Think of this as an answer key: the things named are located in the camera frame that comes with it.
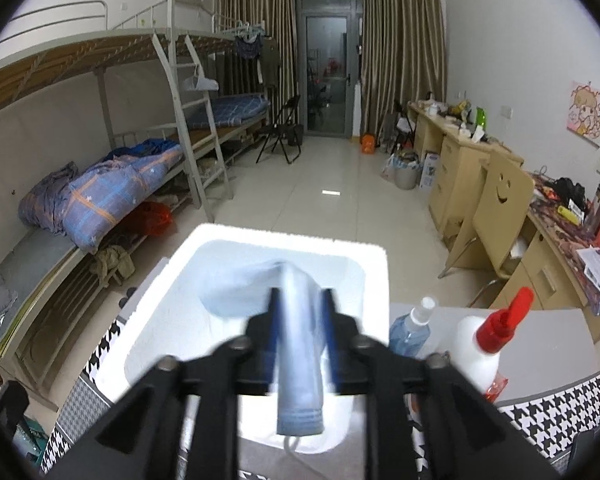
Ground grey mattress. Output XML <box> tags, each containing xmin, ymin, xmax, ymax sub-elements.
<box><xmin>0</xmin><ymin>227</ymin><xmax>81</xmax><ymax>321</ymax></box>

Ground light blue cloth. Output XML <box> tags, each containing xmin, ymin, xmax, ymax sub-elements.
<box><xmin>198</xmin><ymin>259</ymin><xmax>331</xmax><ymax>436</ymax></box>

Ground white clothes hanger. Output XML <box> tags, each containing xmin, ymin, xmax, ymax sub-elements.
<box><xmin>182</xmin><ymin>67</ymin><xmax>220</xmax><ymax>92</ymax></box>

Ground blue spray bottle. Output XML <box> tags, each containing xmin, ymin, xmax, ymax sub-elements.
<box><xmin>389</xmin><ymin>296</ymin><xmax>438</xmax><ymax>358</ymax></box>

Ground hanging dark clothes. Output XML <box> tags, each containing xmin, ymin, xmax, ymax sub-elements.
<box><xmin>234</xmin><ymin>34</ymin><xmax>282</xmax><ymax>83</ymax></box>

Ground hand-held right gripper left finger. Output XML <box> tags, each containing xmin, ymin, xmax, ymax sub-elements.
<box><xmin>45</xmin><ymin>287</ymin><xmax>282</xmax><ymax>480</ymax></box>

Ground black white houndstooth cloth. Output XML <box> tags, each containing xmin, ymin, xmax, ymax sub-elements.
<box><xmin>40</xmin><ymin>317</ymin><xmax>600</xmax><ymax>480</ymax></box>

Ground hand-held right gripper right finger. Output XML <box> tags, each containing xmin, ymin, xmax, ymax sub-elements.
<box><xmin>324</xmin><ymin>290</ymin><xmax>563</xmax><ymax>480</ymax></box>

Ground wooden smiley chair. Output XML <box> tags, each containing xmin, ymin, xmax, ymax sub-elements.
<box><xmin>439</xmin><ymin>149</ymin><xmax>536</xmax><ymax>281</ymax></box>

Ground printed paper sheet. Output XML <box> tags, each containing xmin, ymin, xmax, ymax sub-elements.
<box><xmin>577</xmin><ymin>247</ymin><xmax>600</xmax><ymax>306</ymax></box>

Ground white foam box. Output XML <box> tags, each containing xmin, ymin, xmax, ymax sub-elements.
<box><xmin>100</xmin><ymin>223</ymin><xmax>390</xmax><ymax>456</ymax></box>

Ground white blue carton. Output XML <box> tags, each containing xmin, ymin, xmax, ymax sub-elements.
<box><xmin>420</xmin><ymin>152</ymin><xmax>441</xmax><ymax>190</ymax></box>

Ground wooden desk with printed mat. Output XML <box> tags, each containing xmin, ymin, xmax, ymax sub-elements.
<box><xmin>505</xmin><ymin>175</ymin><xmax>600</xmax><ymax>346</ymax></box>

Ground red plastic bag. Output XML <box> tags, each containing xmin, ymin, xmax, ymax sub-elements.
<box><xmin>127</xmin><ymin>201</ymin><xmax>173</xmax><ymax>236</ymax></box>

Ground cartoon wall poster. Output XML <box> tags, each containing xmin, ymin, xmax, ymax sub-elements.
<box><xmin>566</xmin><ymin>80</ymin><xmax>600</xmax><ymax>148</ymax></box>

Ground brown curtain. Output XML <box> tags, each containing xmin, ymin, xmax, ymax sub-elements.
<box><xmin>214</xmin><ymin>0</ymin><xmax>297</xmax><ymax>136</ymax></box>
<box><xmin>362</xmin><ymin>0</ymin><xmax>448</xmax><ymax>151</ymax></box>

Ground grey purple cloth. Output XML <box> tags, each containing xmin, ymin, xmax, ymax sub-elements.
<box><xmin>19</xmin><ymin>161</ymin><xmax>81</xmax><ymax>235</ymax></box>

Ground blue plaid mattress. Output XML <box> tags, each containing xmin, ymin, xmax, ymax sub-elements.
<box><xmin>186</xmin><ymin>95</ymin><xmax>271</xmax><ymax>129</ymax></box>

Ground small metal bunk bed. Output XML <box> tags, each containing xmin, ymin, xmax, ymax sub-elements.
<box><xmin>145</xmin><ymin>0</ymin><xmax>281</xmax><ymax>161</ymax></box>

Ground khaki clothes pile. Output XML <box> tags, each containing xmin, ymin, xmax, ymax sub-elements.
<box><xmin>91</xmin><ymin>245</ymin><xmax>136</xmax><ymax>286</ymax></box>

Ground glass balcony door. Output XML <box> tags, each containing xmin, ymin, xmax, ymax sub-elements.
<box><xmin>296</xmin><ymin>0</ymin><xmax>365</xmax><ymax>138</ymax></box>

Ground plain blue cloth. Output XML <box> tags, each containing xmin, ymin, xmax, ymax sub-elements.
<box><xmin>105</xmin><ymin>138</ymin><xmax>181</xmax><ymax>161</ymax></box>

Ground white red-pump lotion bottle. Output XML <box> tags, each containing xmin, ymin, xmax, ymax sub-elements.
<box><xmin>450</xmin><ymin>287</ymin><xmax>535</xmax><ymax>396</ymax></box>

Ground white bucket with bags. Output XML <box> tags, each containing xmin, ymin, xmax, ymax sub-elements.
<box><xmin>380</xmin><ymin>152</ymin><xmax>421</xmax><ymax>191</ymax></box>

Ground wooden desk with drawers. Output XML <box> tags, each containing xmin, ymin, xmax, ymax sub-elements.
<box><xmin>407</xmin><ymin>102</ymin><xmax>523</xmax><ymax>241</ymax></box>

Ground blue plaid quilt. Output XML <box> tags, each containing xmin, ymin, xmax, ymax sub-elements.
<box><xmin>62</xmin><ymin>142</ymin><xmax>186</xmax><ymax>253</ymax></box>

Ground black bag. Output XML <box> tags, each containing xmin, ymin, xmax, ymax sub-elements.
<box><xmin>550</xmin><ymin>177</ymin><xmax>588</xmax><ymax>208</ymax></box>

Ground black folding chair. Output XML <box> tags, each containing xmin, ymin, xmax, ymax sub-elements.
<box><xmin>256</xmin><ymin>95</ymin><xmax>303</xmax><ymax>165</ymax></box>

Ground large metal bunk bed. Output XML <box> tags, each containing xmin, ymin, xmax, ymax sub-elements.
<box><xmin>0</xmin><ymin>0</ymin><xmax>236</xmax><ymax>396</ymax></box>

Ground red snack packet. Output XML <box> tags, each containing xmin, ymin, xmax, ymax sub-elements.
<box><xmin>482</xmin><ymin>372</ymin><xmax>508</xmax><ymax>403</ymax></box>

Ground white metal bed ladder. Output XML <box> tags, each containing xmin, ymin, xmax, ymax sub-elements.
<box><xmin>152</xmin><ymin>32</ymin><xmax>233</xmax><ymax>208</ymax></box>

